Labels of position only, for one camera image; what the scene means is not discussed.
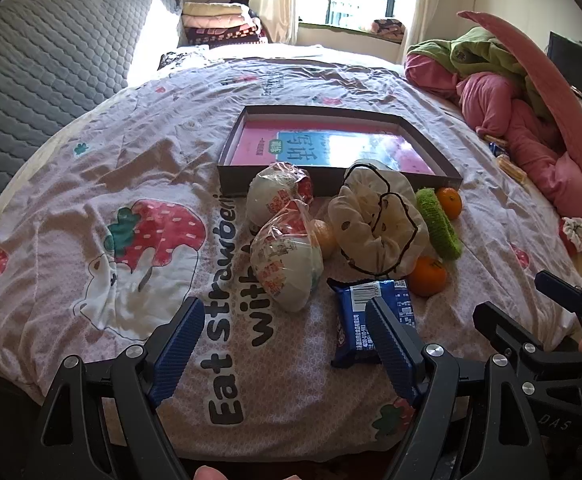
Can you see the grey quilted headboard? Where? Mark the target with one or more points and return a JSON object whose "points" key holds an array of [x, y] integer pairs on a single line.
{"points": [[46, 60]]}

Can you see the bun with red label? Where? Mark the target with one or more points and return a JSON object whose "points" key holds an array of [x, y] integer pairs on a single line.
{"points": [[281, 270], [271, 195]]}

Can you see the person's left hand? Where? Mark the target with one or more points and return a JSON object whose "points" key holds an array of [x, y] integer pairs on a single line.
{"points": [[211, 474]]}

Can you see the strawberry printed bedsheet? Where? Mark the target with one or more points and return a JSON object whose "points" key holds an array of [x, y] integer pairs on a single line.
{"points": [[121, 135]]}

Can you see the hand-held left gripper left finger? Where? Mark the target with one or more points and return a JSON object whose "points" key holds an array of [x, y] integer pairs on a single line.
{"points": [[176, 345]]}

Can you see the green blanket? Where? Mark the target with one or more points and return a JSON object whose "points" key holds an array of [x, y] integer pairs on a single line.
{"points": [[486, 50]]}

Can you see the orange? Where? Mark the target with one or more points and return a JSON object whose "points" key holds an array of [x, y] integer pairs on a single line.
{"points": [[428, 277], [450, 202]]}

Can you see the small tan round fruit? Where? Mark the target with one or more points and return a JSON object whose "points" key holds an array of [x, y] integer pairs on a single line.
{"points": [[326, 240]]}

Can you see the yellow snack packet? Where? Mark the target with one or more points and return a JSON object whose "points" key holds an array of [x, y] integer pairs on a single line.
{"points": [[496, 140], [512, 169]]}

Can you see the small blue snack packet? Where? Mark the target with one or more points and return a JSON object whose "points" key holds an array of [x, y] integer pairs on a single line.
{"points": [[497, 150]]}

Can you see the red and white scrunchie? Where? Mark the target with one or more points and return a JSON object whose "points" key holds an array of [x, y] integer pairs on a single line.
{"points": [[573, 232]]}

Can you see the black and white patterned pillow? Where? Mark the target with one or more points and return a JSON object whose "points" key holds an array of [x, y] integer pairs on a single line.
{"points": [[181, 57]]}

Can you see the green fuzzy scrunchie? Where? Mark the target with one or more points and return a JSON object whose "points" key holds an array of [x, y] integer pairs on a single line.
{"points": [[431, 215]]}

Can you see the black television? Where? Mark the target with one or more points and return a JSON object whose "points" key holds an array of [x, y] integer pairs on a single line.
{"points": [[576, 70]]}

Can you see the patterned folded blanket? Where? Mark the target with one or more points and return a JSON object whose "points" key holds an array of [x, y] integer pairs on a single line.
{"points": [[388, 29]]}

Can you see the pink quilt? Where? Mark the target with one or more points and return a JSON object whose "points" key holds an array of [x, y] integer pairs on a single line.
{"points": [[496, 95]]}

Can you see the stack of folded blankets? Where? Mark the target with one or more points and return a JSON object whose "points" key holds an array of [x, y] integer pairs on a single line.
{"points": [[221, 22]]}

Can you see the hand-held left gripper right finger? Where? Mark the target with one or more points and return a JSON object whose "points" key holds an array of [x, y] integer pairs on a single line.
{"points": [[391, 345]]}

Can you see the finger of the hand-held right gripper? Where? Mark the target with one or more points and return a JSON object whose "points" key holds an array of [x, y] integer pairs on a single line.
{"points": [[561, 287], [496, 325]]}

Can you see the pink padded mat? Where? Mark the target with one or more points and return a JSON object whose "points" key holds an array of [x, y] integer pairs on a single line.
{"points": [[546, 90]]}

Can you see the brown cardboard box tray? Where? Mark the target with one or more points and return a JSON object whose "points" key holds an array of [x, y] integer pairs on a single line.
{"points": [[236, 180]]}

